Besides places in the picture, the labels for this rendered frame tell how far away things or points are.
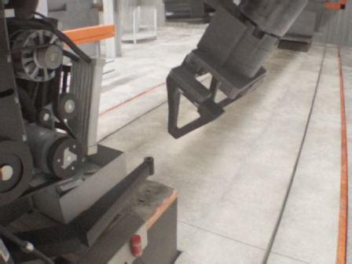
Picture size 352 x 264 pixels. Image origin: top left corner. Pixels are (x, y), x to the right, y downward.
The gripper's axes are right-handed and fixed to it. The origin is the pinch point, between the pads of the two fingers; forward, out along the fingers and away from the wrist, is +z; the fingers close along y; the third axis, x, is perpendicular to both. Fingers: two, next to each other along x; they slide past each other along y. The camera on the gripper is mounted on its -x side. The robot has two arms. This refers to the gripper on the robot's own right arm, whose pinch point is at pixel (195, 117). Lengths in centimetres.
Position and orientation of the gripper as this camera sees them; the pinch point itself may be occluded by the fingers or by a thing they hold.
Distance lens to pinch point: 38.6
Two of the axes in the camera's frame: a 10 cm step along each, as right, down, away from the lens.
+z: -4.4, 6.7, 6.0
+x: 7.3, 6.5, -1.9
